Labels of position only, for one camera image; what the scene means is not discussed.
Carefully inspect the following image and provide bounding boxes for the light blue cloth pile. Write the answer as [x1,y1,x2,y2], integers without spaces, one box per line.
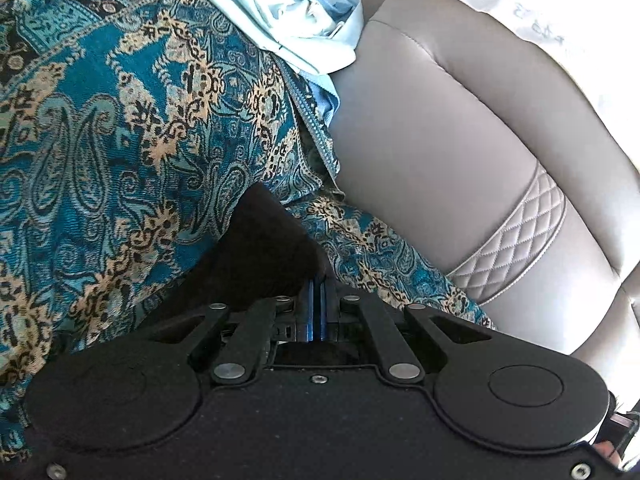
[167,0,367,127]

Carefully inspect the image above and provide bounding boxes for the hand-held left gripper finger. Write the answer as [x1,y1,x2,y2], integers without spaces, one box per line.
[144,280,317,386]
[320,280,496,385]

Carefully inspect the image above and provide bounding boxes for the beige leather sofa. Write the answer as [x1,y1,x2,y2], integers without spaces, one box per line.
[327,0,640,411]

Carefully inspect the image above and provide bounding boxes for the teal paisley patterned blanket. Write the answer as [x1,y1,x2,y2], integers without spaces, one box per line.
[0,0,497,467]

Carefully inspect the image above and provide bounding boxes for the black pants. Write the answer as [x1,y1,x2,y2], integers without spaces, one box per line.
[142,182,332,367]

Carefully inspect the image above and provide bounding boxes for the white sofa cover cloth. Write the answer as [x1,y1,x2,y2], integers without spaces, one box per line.
[325,0,640,223]

